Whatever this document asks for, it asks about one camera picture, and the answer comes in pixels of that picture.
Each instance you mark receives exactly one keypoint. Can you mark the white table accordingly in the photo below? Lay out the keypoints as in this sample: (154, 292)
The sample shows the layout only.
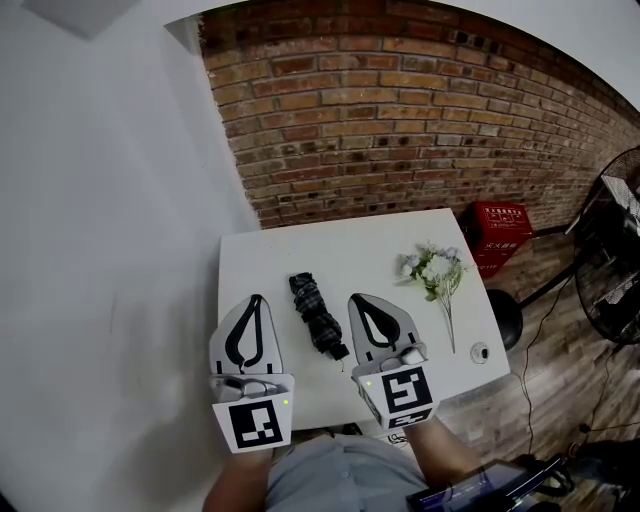
(350, 240)

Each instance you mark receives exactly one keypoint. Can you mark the black tablet device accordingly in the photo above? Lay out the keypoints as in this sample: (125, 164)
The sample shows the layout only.
(475, 492)

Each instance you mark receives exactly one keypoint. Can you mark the person's right forearm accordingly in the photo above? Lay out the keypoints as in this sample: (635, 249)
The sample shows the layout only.
(442, 455)

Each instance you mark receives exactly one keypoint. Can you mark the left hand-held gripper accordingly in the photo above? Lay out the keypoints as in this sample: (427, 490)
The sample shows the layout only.
(282, 387)

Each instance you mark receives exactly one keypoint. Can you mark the red plastic box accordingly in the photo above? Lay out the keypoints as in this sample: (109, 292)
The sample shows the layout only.
(500, 245)

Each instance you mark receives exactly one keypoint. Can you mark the small round white cap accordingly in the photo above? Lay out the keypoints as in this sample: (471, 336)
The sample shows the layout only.
(481, 352)

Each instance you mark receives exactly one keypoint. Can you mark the dark plaid umbrella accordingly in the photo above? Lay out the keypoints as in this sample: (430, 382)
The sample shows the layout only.
(312, 310)

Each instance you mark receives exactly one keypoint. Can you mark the artificial white flower bouquet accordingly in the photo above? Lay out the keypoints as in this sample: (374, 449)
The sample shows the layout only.
(440, 270)

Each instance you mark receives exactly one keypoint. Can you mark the person's left forearm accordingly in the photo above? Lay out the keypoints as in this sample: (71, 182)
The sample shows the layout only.
(235, 482)

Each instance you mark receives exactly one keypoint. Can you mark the black pedestal fan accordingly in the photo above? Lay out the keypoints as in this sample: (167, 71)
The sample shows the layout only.
(505, 320)

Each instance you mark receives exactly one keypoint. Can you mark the person's light blue shirt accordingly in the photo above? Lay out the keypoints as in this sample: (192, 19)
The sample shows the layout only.
(345, 480)

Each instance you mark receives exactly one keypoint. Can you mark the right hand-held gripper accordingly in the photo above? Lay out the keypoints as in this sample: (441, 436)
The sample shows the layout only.
(402, 392)

